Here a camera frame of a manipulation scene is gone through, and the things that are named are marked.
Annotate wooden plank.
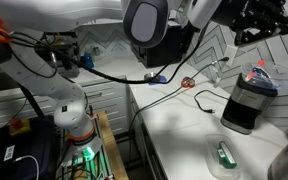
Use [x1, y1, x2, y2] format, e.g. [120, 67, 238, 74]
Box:
[95, 110, 129, 180]

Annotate clear bowl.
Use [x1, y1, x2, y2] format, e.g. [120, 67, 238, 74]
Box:
[239, 59, 288, 91]

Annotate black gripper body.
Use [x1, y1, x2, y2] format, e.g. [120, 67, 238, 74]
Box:
[213, 0, 288, 33]

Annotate red round object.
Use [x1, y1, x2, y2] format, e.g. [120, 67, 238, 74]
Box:
[180, 76, 196, 90]

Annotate white drawer cabinet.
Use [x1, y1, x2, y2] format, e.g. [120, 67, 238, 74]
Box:
[0, 75, 132, 138]

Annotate coffeemaker power cord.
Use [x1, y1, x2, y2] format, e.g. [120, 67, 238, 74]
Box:
[193, 89, 231, 115]

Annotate yellow emergency stop button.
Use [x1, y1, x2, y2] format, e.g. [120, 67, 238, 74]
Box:
[9, 117, 32, 138]

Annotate white label sticker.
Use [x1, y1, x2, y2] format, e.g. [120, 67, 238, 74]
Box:
[2, 144, 16, 163]

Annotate white cable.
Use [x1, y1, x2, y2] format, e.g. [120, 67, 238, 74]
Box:
[13, 154, 40, 180]

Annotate thin black cable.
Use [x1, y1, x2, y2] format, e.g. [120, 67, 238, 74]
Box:
[128, 55, 231, 136]

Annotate black box appliance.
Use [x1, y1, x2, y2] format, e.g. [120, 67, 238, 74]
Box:
[130, 20, 196, 70]

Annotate green lit robot base mount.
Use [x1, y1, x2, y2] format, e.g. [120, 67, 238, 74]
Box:
[61, 138, 106, 180]

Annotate red and blue small item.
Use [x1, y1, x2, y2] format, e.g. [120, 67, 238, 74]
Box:
[244, 59, 276, 85]

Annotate black and silver coffeemaker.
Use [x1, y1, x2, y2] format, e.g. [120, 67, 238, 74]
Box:
[220, 72, 279, 136]

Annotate black box with red button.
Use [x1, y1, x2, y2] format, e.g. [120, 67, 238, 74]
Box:
[0, 115, 61, 180]

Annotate metal utensil holder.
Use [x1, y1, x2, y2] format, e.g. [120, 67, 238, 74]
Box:
[267, 136, 288, 180]

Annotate white wall outlet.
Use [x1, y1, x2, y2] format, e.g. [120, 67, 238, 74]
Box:
[224, 44, 239, 68]

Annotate clear plastic container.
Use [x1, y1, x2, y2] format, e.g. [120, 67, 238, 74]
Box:
[205, 133, 243, 180]

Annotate green item in clear wrap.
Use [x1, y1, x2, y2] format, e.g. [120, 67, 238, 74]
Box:
[216, 140, 238, 169]

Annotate black tripod stand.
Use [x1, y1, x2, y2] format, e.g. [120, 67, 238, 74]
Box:
[17, 83, 46, 118]

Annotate blue plastic object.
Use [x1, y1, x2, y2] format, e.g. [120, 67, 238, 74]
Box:
[80, 51, 95, 71]

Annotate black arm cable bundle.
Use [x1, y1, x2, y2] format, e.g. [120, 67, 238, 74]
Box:
[8, 19, 215, 85]

